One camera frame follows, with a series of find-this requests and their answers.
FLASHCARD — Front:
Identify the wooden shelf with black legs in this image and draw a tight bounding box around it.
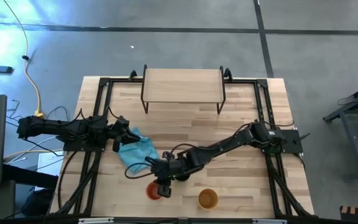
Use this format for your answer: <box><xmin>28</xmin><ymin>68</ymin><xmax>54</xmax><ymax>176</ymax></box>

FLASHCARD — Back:
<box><xmin>140</xmin><ymin>64</ymin><xmax>227</xmax><ymax>115</ymax></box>

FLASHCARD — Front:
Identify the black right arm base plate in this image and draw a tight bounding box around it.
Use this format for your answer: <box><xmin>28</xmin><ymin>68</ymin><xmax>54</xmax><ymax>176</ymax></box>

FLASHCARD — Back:
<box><xmin>278</xmin><ymin>129</ymin><xmax>304</xmax><ymax>155</ymax></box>

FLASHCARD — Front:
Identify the teal microfibre cloth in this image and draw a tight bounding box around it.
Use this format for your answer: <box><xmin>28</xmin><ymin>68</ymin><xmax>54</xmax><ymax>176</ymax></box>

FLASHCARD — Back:
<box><xmin>117</xmin><ymin>126</ymin><xmax>160</xmax><ymax>175</ymax></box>

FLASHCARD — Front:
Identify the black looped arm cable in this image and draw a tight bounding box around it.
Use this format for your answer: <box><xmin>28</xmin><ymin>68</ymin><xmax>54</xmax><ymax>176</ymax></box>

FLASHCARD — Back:
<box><xmin>124</xmin><ymin>161</ymin><xmax>155</xmax><ymax>180</ymax></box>

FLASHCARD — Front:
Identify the dark grey metal cart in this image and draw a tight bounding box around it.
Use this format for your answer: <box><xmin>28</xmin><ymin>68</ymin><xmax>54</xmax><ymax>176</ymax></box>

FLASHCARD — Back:
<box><xmin>323</xmin><ymin>79</ymin><xmax>358</xmax><ymax>181</ymax></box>

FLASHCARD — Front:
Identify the silver aluminium bracket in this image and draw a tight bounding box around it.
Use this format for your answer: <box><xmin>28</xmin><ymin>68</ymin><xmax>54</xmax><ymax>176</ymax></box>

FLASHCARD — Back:
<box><xmin>252</xmin><ymin>218</ymin><xmax>288</xmax><ymax>224</ymax></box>
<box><xmin>78</xmin><ymin>217</ymin><xmax>115</xmax><ymax>224</ymax></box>

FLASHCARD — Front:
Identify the black aluminium table frame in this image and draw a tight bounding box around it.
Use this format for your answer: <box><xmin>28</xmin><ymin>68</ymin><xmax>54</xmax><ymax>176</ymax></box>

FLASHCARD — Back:
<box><xmin>47</xmin><ymin>76</ymin><xmax>315</xmax><ymax>218</ymax></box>

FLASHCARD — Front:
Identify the short black floor tape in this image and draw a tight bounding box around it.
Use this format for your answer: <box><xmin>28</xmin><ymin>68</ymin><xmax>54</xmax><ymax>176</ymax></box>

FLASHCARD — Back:
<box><xmin>252</xmin><ymin>0</ymin><xmax>275</xmax><ymax>78</ymax></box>

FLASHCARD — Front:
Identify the white paper sheet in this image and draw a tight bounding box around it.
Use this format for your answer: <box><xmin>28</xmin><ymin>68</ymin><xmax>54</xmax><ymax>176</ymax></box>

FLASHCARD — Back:
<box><xmin>37</xmin><ymin>150</ymin><xmax>64</xmax><ymax>177</ymax></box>

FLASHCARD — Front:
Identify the large yellow cup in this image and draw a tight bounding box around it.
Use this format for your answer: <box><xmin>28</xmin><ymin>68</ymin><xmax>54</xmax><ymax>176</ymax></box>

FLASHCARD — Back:
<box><xmin>197</xmin><ymin>188</ymin><xmax>219</xmax><ymax>210</ymax></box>

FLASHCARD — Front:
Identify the yellow power cable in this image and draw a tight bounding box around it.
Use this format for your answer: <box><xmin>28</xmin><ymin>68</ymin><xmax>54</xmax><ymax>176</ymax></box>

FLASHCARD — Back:
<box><xmin>3</xmin><ymin>0</ymin><xmax>45</xmax><ymax>119</ymax></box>

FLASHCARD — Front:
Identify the small orange cup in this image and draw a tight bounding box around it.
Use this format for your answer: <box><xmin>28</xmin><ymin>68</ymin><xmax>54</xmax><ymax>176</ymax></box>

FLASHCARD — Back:
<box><xmin>145</xmin><ymin>181</ymin><xmax>163</xmax><ymax>201</ymax></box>

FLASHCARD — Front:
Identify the long black floor tape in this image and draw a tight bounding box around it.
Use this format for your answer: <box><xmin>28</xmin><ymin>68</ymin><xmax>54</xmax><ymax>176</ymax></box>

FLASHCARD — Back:
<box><xmin>0</xmin><ymin>22</ymin><xmax>358</xmax><ymax>35</ymax></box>

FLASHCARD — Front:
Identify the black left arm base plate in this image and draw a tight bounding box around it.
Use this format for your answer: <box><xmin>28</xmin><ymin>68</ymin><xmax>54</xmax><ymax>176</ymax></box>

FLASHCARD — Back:
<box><xmin>62</xmin><ymin>136</ymin><xmax>107</xmax><ymax>153</ymax></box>

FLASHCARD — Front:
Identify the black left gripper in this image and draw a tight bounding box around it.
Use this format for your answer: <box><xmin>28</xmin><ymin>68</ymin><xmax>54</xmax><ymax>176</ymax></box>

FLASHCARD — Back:
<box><xmin>112</xmin><ymin>115</ymin><xmax>142</xmax><ymax>146</ymax></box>

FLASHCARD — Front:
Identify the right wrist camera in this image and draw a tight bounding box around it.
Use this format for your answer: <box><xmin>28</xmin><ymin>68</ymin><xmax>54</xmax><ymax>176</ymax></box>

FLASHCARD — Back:
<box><xmin>157</xmin><ymin>184</ymin><xmax>172</xmax><ymax>199</ymax></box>

